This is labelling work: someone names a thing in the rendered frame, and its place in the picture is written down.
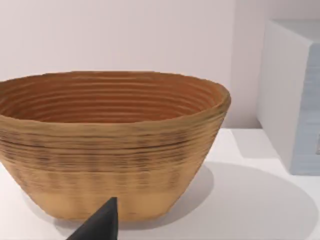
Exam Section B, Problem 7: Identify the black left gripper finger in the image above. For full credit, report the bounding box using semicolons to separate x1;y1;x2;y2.
65;196;119;240

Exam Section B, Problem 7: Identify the woven wicker basket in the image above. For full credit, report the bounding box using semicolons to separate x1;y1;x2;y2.
0;70;232;224

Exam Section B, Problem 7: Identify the pale microwave oven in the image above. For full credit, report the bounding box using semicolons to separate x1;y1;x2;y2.
256;19;320;176

